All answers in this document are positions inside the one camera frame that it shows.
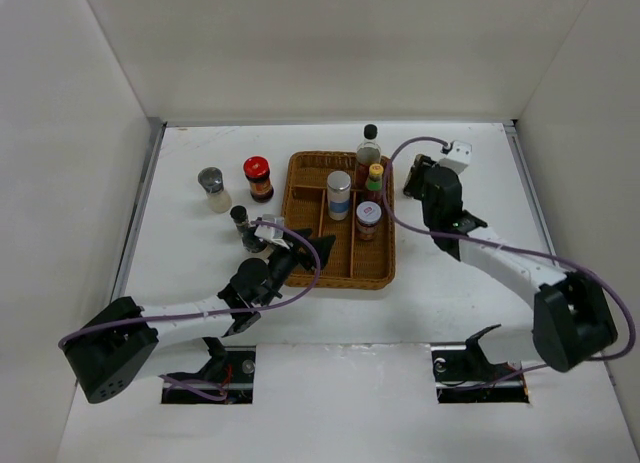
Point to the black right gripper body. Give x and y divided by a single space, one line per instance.
430 218

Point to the silver lid white pepper jar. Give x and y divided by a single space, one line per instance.
338 195

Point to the small black pepper grinder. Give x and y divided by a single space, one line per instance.
239 217

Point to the clear salt grinder black top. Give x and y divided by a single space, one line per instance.
211 180

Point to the tall dark soy sauce bottle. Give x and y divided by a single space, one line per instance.
368 152

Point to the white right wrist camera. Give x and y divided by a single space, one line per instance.
457 157

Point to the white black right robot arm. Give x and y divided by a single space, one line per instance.
571 317

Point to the brown wicker divided basket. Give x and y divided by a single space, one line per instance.
353 263

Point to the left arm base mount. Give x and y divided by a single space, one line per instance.
226 377

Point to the clear glass shaker jar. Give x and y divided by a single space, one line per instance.
255 245

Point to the green label chili sauce bottle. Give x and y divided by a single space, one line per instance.
373 187

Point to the white lid red label jar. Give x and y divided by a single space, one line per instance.
368 216

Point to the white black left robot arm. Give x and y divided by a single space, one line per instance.
181 343

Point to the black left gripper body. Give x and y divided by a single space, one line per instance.
281 264

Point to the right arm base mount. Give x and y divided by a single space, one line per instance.
463 374

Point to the yellow label sesame oil bottle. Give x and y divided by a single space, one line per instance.
413 184

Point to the red lid chili sauce jar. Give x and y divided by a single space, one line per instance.
257 173

